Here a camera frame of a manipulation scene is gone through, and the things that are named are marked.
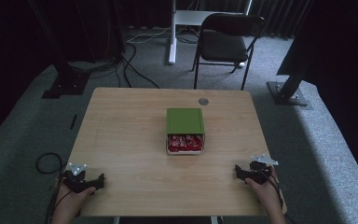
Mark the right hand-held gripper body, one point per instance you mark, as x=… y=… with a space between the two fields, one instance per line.
x=258 y=174

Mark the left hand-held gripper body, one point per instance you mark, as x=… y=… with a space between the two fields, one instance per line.
x=74 y=182

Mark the person's left hand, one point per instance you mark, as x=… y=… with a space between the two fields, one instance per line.
x=70 y=200

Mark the person's right hand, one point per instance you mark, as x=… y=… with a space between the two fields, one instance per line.
x=267 y=193

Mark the white drawer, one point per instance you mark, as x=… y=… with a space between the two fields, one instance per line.
x=185 y=152

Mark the small black floor strip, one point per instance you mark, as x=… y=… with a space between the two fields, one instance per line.
x=73 y=122

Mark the pile of red packets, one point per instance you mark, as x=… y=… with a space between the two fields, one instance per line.
x=185 y=143

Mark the green drawer box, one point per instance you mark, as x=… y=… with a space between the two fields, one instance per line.
x=185 y=120

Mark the grey round table grommet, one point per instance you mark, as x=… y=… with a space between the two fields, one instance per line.
x=203 y=101

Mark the black metal stand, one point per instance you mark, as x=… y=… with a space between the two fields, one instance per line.
x=63 y=71

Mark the black folding chair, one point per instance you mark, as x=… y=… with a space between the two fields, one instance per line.
x=223 y=43

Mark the dark curtain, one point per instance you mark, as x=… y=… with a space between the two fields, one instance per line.
x=279 y=15

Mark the black stand with base plate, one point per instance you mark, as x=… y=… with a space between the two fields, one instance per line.
x=287 y=93

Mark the white desk frame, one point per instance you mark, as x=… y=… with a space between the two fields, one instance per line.
x=172 y=46

